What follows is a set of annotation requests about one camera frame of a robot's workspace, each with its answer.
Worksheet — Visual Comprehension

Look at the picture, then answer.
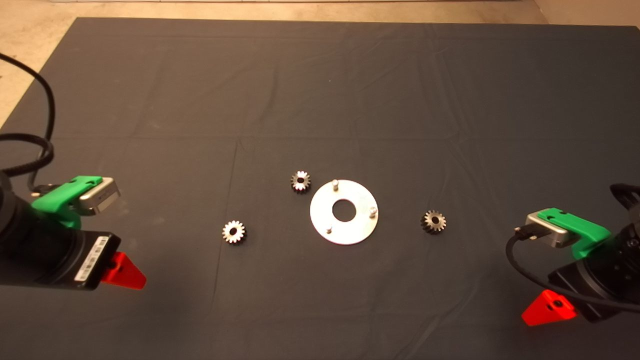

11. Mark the left wrist thin black cable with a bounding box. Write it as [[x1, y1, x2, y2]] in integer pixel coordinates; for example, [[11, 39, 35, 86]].
[[0, 51, 56, 196]]

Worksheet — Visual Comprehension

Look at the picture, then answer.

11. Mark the left wrist green camera mount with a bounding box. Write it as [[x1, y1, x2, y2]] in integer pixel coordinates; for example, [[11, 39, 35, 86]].
[[31, 176, 103, 231]]

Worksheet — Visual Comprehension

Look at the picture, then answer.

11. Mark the wrist thin black cable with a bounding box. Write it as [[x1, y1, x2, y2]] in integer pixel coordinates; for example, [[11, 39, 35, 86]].
[[505, 225, 640, 307], [0, 51, 56, 196]]

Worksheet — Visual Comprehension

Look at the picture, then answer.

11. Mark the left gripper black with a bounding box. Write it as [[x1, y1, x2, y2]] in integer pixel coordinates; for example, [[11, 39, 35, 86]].
[[30, 230, 148, 292]]

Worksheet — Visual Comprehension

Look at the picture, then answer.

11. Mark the dark grey table cloth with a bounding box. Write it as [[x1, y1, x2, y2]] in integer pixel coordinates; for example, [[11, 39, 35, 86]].
[[0, 17, 640, 360]]

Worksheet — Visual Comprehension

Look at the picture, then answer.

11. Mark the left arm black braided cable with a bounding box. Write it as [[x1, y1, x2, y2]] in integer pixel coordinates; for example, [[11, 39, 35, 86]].
[[0, 132, 55, 178]]

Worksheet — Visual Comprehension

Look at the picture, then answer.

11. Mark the wrist green camera mount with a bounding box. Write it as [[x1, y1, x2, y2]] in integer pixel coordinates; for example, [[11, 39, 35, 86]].
[[31, 176, 103, 231], [544, 207, 612, 260]]

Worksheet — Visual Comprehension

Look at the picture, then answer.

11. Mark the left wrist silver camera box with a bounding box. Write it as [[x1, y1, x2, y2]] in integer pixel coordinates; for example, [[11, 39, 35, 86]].
[[79, 177, 121, 217]]

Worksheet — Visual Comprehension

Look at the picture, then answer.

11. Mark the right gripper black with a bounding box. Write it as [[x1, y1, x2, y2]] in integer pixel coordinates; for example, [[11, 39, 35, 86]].
[[521, 261, 640, 327]]

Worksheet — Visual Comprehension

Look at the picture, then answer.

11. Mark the round metal carrier plate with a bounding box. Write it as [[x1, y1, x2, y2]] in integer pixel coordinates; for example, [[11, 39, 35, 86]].
[[309, 179, 379, 246]]

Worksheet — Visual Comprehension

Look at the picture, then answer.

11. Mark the right wrist green camera mount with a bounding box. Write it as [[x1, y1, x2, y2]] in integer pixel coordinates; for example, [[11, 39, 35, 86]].
[[544, 207, 612, 260]]

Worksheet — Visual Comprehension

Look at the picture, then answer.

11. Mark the small steel planetary gear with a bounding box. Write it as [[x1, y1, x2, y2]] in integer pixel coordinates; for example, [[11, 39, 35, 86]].
[[222, 220, 247, 245], [290, 171, 312, 193], [421, 210, 447, 235]]

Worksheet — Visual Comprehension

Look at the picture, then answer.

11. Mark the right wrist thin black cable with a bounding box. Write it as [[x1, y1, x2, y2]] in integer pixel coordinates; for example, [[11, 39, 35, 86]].
[[505, 225, 640, 307]]

